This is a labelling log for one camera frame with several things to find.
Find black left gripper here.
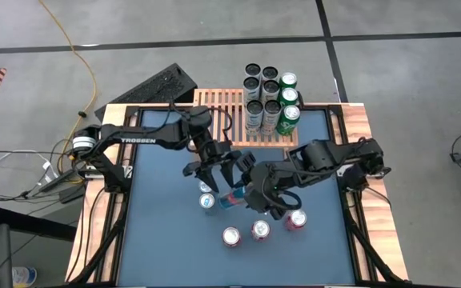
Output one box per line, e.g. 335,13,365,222
182,135,243,194

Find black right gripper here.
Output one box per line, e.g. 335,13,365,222
236,150,291,222

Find red Star Wars cola can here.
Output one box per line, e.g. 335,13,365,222
221,226,242,248

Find white Celsius can blue band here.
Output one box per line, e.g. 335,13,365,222
243,75,262,103
244,62,263,80
244,99,264,136

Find green Sprite can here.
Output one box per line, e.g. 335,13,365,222
279,71,299,91
275,104,302,137
279,86,299,108

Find white Celsius can yellow band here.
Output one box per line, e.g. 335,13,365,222
261,66,280,83
261,98,283,136
261,78,281,103

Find wooden slatted shelf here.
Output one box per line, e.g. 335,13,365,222
192,87,300,149

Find black mesh case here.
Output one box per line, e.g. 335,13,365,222
93,62,198,122

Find yellow power plug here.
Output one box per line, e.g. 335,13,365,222
68,147,86,163

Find black power brick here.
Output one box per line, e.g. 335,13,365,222
58,186,86,203

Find black power strip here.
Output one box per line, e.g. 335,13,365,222
38,167,110,193

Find black floor bar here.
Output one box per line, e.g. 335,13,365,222
0,206,78,242

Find white blue yellow container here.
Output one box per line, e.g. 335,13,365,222
11,266,38,288

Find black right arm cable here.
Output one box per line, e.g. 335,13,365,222
268,166,303,212

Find black aluminium table frame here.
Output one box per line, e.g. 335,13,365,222
66,102,410,288

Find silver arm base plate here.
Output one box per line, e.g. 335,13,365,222
368,166,392,179
82,166,108,180

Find yellow extension cable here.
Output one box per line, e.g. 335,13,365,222
38,0,98,174

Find white charger cable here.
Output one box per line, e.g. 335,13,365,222
0,150,59,181

